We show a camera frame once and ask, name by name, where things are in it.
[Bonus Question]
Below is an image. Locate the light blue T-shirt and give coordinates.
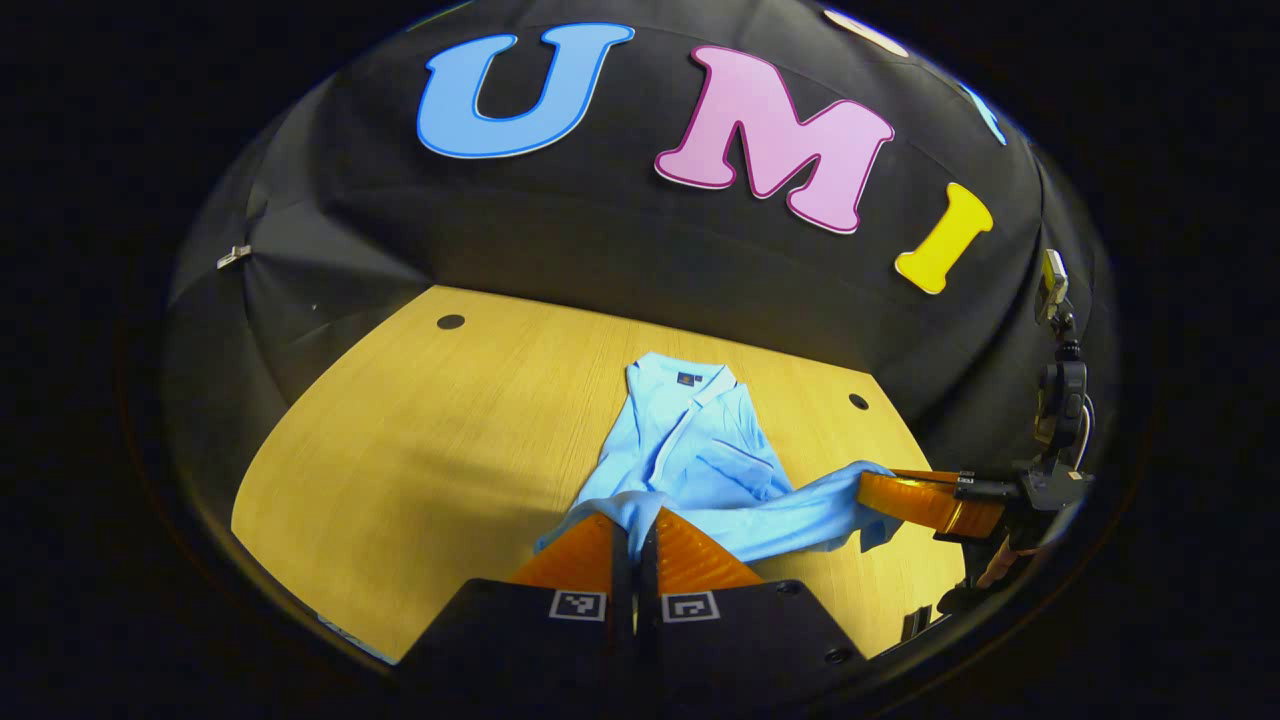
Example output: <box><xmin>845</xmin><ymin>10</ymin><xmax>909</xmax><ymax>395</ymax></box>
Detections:
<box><xmin>533</xmin><ymin>351</ymin><xmax>902</xmax><ymax>567</ymax></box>

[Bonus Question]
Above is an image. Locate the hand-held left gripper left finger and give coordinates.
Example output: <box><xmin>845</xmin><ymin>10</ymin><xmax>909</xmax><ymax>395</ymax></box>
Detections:
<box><xmin>400</xmin><ymin>512</ymin><xmax>638</xmax><ymax>693</ymax></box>

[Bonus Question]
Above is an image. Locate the black backdrop cloth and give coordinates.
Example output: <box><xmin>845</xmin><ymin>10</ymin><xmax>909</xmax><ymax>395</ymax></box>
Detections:
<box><xmin>160</xmin><ymin>0</ymin><xmax>1121</xmax><ymax>561</ymax></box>

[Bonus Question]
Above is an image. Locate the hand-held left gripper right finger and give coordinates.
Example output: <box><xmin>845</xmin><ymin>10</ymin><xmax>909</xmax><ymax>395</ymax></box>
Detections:
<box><xmin>637</xmin><ymin>506</ymin><xmax>871</xmax><ymax>697</ymax></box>

